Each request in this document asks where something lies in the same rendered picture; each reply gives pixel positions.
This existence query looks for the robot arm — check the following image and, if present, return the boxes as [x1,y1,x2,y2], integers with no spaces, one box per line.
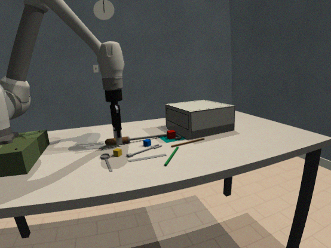
[0,0,124,145]

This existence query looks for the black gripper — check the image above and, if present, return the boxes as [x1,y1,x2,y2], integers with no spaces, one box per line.
[105,89,122,145]

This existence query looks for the yellow cube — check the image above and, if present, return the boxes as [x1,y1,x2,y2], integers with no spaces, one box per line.
[113,148,122,157]

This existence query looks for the blue cube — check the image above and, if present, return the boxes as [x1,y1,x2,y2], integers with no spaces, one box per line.
[143,139,151,147]

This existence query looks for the grey spoon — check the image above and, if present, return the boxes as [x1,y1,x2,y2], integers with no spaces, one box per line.
[101,154,112,172]

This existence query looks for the teal square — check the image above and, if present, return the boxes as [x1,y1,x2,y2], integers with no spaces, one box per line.
[159,136,186,143]

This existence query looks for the grey wrench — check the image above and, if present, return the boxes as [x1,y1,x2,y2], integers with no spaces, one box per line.
[127,144,162,158]

